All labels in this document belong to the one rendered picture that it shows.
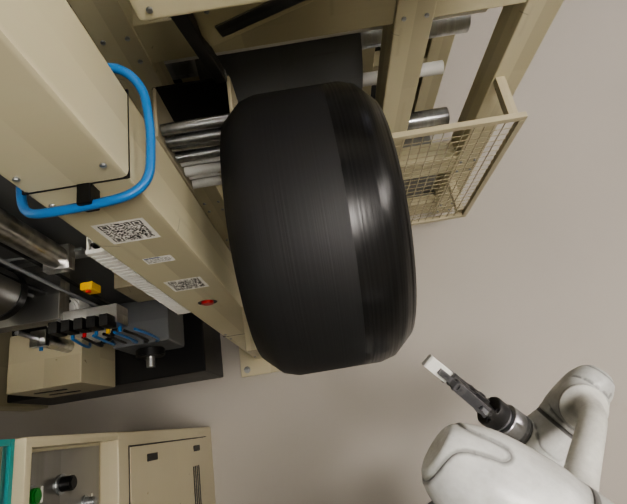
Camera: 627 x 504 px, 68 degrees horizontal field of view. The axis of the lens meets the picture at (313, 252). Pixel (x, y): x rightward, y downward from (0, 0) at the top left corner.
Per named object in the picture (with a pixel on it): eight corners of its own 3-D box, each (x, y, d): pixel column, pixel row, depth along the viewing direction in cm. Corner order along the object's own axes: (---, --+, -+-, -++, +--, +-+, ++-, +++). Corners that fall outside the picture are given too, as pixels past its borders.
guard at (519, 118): (256, 251, 197) (215, 167, 132) (256, 247, 198) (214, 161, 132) (465, 216, 197) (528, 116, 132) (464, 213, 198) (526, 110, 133)
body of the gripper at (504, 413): (496, 439, 108) (467, 416, 107) (482, 420, 117) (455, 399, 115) (518, 416, 107) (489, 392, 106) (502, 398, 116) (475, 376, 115)
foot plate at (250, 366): (242, 377, 209) (241, 377, 207) (236, 319, 218) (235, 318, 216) (300, 368, 209) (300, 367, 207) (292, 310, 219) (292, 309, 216)
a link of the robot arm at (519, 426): (496, 435, 118) (479, 421, 117) (520, 409, 117) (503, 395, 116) (512, 456, 109) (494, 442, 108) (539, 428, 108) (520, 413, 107)
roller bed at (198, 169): (191, 193, 140) (154, 136, 112) (188, 151, 146) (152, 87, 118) (255, 182, 141) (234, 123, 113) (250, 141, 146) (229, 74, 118)
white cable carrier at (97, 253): (177, 314, 123) (84, 254, 78) (176, 296, 124) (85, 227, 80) (194, 312, 123) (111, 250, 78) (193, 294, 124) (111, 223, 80)
